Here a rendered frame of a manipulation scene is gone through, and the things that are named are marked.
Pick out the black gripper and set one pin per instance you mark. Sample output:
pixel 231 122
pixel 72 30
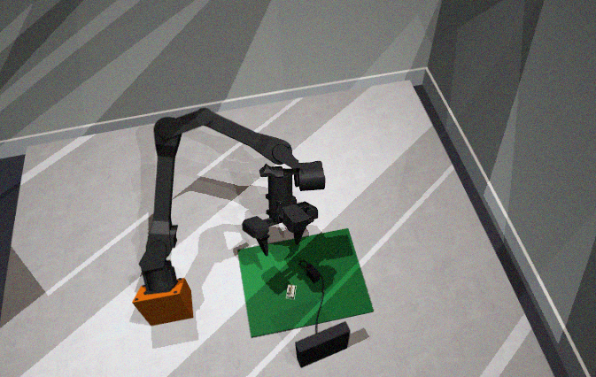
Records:
pixel 258 228

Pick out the black connector plug with cable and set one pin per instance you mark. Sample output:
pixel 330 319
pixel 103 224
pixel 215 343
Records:
pixel 314 276

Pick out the green flat circuit board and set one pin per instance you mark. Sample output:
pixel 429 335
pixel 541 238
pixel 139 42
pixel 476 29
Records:
pixel 278 294

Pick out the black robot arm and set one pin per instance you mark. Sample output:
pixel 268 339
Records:
pixel 158 273

